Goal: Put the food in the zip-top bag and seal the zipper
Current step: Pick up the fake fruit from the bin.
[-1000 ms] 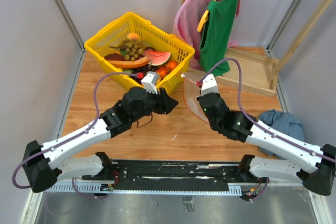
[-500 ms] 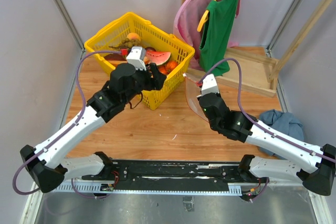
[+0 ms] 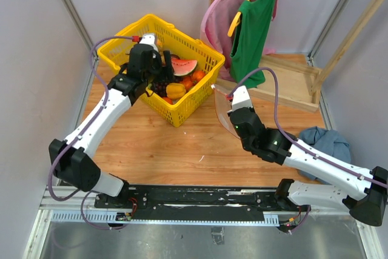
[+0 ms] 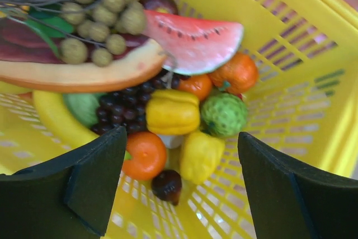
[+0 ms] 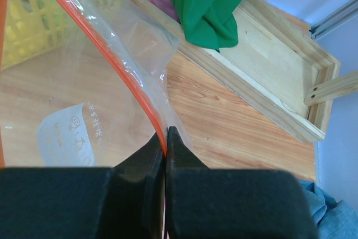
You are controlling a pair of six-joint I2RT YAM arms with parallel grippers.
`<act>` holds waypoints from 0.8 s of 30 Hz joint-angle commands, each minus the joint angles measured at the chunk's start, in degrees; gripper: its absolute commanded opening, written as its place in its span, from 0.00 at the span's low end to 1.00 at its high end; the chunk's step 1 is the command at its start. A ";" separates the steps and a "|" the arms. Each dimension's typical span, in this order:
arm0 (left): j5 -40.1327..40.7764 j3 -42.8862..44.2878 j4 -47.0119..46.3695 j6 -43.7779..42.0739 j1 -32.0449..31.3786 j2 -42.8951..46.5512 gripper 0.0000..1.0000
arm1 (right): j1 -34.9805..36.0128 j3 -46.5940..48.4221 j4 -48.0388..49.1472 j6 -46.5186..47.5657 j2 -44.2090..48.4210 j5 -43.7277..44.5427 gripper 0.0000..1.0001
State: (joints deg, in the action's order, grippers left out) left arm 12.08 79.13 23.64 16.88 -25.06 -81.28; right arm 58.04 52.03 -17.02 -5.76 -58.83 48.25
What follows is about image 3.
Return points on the yellow plastic basket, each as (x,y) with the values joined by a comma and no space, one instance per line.
(114,51)

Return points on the orange tomato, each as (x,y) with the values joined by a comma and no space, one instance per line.
(197,75)

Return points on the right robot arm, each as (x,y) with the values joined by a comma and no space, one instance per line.
(361,191)

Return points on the yellow bell pepper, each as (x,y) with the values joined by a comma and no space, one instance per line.
(175,91)

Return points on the watermelon slice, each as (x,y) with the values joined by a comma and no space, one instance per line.
(183,67)

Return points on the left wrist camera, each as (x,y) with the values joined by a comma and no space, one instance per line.
(150,39)

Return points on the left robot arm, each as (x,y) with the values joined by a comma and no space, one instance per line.
(72,158)

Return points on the green shirt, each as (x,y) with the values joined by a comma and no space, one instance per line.
(250,36)

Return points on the pink shirt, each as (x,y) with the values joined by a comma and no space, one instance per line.
(218,30)

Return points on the wooden clothes rack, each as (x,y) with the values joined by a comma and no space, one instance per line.
(299,85)

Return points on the clear zip top bag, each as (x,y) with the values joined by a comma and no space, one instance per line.
(223,105)

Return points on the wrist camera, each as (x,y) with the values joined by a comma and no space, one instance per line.
(150,39)
(241,99)

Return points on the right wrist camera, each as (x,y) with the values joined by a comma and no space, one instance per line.
(241,99)

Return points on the dark grape bunch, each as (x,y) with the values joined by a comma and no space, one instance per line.
(159,87)

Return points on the blue cloth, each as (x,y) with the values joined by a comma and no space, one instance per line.
(330,142)

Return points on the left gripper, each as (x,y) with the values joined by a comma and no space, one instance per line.
(168,71)

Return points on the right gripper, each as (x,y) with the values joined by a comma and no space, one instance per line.
(250,110)

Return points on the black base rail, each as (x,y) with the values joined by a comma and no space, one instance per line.
(196,204)

